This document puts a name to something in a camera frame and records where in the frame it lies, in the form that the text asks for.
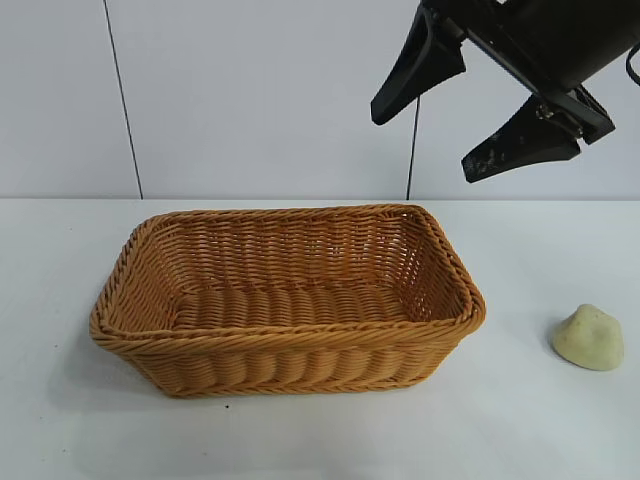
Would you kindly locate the tan woven wicker basket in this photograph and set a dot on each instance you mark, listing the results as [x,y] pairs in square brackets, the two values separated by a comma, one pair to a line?
[300,350]

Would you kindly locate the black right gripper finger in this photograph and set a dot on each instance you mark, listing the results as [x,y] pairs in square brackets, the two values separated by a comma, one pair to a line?
[422,67]
[525,142]

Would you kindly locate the pale yellow egg yolk pastry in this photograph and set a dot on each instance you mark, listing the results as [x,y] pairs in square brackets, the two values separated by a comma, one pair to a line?
[590,340]

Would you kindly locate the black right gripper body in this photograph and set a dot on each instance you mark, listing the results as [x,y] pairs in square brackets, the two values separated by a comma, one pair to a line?
[550,35]

